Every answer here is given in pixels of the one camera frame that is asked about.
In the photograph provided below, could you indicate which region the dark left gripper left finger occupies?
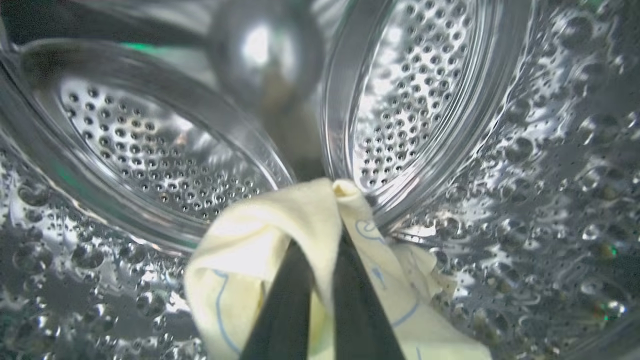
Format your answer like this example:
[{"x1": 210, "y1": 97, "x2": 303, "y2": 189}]
[{"x1": 240, "y1": 240, "x2": 316, "y2": 360}]

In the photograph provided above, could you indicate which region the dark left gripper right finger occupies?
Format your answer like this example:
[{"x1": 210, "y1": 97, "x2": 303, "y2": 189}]
[{"x1": 332, "y1": 225, "x2": 406, "y2": 360}]

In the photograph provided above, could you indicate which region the cream bear print garment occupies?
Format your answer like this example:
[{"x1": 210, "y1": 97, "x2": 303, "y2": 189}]
[{"x1": 184, "y1": 178, "x2": 493, "y2": 360}]

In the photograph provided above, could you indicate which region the steel washing machine drum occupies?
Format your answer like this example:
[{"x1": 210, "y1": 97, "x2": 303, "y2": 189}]
[{"x1": 0, "y1": 0, "x2": 640, "y2": 360}]

